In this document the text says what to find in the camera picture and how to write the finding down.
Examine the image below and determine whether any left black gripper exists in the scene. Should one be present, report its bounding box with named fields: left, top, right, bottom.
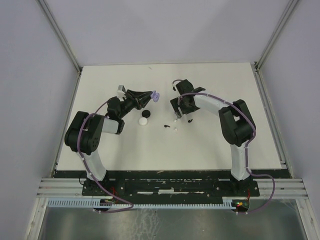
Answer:
left=118, top=89, right=154, bottom=119

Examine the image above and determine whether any purple earbud charging case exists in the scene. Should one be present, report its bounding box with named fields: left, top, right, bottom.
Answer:
left=150, top=90, right=160, bottom=103

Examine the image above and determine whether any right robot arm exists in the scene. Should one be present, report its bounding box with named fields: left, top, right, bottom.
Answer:
left=170, top=79, right=256, bottom=196

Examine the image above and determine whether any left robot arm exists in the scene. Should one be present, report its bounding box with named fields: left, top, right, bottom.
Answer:
left=64, top=85, right=160, bottom=195

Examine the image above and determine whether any black earbud charging case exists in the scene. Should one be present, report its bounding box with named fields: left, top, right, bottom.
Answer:
left=141, top=109, right=151, bottom=119

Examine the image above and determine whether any white earbud charging case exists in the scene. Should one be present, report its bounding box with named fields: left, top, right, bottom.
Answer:
left=138, top=117, right=149, bottom=126

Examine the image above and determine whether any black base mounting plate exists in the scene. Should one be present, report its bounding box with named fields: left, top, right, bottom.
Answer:
left=81, top=178, right=259, bottom=201

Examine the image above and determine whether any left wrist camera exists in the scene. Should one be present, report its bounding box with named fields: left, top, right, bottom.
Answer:
left=116, top=85, right=126, bottom=99

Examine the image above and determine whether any right aluminium frame post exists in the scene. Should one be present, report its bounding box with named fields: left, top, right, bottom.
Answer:
left=253, top=0, right=301, bottom=72

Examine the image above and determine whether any aluminium frame post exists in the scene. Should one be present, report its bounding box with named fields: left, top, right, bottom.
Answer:
left=253, top=0, right=301, bottom=72
left=36, top=0, right=82, bottom=73

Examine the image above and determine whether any left aluminium frame post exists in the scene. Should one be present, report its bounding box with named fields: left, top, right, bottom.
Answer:
left=36, top=0, right=82, bottom=73

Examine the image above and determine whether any aluminium frame rail front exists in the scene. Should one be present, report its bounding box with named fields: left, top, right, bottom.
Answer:
left=36, top=178, right=308, bottom=199

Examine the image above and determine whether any white slotted cable duct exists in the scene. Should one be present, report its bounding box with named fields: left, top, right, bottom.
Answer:
left=46, top=197, right=238, bottom=208

